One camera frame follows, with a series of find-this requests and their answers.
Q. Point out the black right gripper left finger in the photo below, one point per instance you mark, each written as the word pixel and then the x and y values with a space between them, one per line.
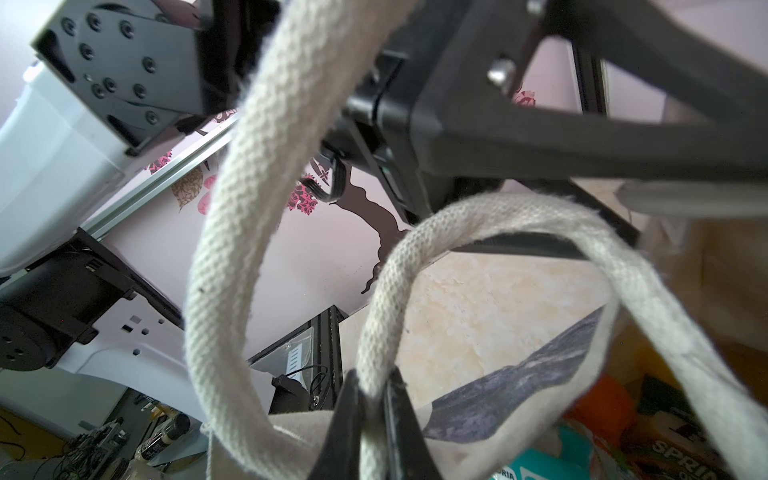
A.
pixel 339 457

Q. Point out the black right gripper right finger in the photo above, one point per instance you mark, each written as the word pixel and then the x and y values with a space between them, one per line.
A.
pixel 407 452

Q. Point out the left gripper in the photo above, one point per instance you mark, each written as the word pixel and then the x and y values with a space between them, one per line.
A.
pixel 410 121

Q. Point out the beige canvas grocery bag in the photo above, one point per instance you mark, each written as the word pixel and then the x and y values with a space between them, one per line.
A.
pixel 499 310

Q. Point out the green Fox's bag top shelf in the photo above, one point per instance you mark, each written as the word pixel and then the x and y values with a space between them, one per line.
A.
pixel 562 452

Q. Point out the orange fruit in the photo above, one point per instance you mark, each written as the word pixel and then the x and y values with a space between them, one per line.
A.
pixel 606 410

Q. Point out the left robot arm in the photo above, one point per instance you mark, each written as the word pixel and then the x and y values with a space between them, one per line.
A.
pixel 117 78

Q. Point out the aluminium frame rail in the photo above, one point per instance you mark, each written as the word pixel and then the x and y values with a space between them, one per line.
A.
pixel 152 185

